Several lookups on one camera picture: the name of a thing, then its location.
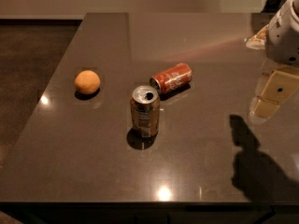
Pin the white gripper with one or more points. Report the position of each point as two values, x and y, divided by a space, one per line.
282 36

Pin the red coke can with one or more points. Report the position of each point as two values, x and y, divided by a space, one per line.
171 79

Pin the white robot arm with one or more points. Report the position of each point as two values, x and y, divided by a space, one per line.
280 72

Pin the brown upright soda can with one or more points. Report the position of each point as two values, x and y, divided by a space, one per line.
145 111

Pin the orange fruit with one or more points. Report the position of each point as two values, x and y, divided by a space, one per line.
87 82

